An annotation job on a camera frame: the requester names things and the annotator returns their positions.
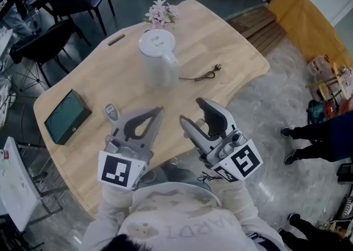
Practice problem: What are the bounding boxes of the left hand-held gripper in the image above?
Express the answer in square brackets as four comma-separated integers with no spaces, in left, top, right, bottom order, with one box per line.
[97,106,165,190]

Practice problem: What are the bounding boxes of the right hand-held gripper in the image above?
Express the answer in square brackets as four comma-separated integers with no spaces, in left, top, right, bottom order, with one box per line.
[179,97,264,183]

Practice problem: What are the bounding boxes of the white electric kettle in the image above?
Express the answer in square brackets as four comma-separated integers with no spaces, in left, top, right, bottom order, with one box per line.
[137,29,180,89]

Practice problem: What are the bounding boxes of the person's right forearm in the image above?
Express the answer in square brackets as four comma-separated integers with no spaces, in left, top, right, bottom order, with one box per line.
[211,177,260,225]

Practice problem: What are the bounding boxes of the person's left forearm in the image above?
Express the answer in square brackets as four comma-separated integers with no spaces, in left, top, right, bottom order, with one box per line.
[96,180,135,219]

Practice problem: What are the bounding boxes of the small grey handheld device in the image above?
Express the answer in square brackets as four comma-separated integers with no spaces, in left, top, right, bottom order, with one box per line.
[104,103,120,121]

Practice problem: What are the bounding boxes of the person's grey trouser legs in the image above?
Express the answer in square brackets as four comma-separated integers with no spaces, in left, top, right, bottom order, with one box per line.
[160,161,212,190]

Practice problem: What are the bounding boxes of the dark green box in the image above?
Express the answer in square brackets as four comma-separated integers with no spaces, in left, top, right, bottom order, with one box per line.
[44,89,93,146]

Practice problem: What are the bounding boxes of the person's white sweatshirt torso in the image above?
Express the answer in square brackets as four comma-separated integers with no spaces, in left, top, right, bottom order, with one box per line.
[79,182,286,251]

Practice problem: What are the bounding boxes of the pink artificial flowers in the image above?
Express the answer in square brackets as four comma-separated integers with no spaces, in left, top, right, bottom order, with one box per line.
[143,0,179,30]

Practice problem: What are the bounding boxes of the wooden pallet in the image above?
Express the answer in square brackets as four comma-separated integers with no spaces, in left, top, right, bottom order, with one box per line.
[228,7,288,57]

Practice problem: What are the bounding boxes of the clear plastic jug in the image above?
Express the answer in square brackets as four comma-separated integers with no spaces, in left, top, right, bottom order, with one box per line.
[307,55,336,86]

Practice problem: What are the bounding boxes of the wooden stool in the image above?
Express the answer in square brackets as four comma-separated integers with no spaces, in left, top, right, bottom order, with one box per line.
[305,62,353,102]

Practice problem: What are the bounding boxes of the white side table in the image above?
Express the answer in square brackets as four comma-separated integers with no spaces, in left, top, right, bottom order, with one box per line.
[0,136,42,233]

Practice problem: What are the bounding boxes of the yellow board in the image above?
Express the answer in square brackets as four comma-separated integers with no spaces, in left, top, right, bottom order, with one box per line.
[268,0,353,67]

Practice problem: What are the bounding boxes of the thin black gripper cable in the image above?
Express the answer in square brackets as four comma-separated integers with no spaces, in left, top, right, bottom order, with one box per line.
[196,171,222,183]

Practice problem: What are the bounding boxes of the black power cable with plug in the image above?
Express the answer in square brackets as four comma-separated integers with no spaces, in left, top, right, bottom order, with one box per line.
[178,63,223,83]

